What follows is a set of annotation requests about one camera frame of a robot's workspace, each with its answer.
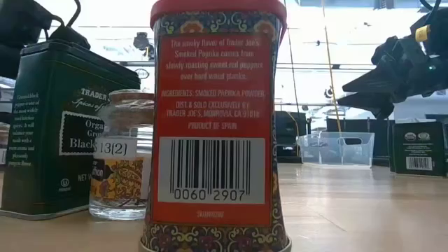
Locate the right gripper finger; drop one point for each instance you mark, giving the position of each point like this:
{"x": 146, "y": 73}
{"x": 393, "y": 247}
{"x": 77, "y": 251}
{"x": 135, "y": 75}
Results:
{"x": 381, "y": 84}
{"x": 374, "y": 103}

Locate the green black pepper tin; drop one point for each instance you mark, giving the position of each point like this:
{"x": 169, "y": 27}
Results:
{"x": 418, "y": 150}
{"x": 42, "y": 140}

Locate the red-lid smoked paprika tin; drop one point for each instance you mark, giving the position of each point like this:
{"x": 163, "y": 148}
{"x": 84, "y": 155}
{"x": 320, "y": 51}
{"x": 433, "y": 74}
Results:
{"x": 210, "y": 105}

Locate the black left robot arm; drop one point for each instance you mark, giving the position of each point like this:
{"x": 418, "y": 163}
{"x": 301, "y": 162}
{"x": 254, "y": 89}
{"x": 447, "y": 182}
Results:
{"x": 17, "y": 21}

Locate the yellow PCB-7 label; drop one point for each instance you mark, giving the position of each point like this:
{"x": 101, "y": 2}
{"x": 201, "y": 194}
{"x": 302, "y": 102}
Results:
{"x": 422, "y": 33}

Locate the clear plastic bin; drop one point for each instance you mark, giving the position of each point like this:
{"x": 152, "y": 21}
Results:
{"x": 336, "y": 154}

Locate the black ceiling fixture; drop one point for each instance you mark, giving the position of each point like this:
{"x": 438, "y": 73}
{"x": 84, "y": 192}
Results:
{"x": 141, "y": 42}

